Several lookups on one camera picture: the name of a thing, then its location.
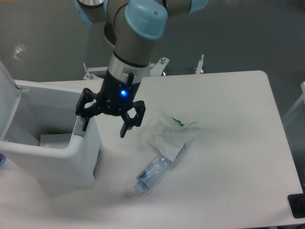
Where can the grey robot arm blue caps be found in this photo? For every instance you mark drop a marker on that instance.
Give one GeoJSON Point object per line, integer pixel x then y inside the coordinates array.
{"type": "Point", "coordinates": [133, 27]}

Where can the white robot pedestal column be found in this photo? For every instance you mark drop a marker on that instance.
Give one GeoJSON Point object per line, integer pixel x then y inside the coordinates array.
{"type": "Point", "coordinates": [156, 69]}

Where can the clear empty plastic bottle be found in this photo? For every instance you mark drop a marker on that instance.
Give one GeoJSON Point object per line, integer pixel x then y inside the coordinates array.
{"type": "Point", "coordinates": [155, 171]}

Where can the white metal base frame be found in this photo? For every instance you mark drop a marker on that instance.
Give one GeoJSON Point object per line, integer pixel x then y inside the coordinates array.
{"type": "Point", "coordinates": [94, 73]}

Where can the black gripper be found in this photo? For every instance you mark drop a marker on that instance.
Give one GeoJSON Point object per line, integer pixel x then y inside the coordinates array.
{"type": "Point", "coordinates": [115, 98]}

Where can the crumpled white plastic wrapper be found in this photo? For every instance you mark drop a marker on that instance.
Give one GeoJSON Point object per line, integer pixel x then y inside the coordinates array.
{"type": "Point", "coordinates": [168, 135]}

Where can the white push-lid trash can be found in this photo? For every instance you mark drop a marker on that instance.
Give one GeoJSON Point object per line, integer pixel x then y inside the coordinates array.
{"type": "Point", "coordinates": [41, 133]}

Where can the black device at table edge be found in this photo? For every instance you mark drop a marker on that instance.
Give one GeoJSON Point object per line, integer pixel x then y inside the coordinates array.
{"type": "Point", "coordinates": [297, 205]}

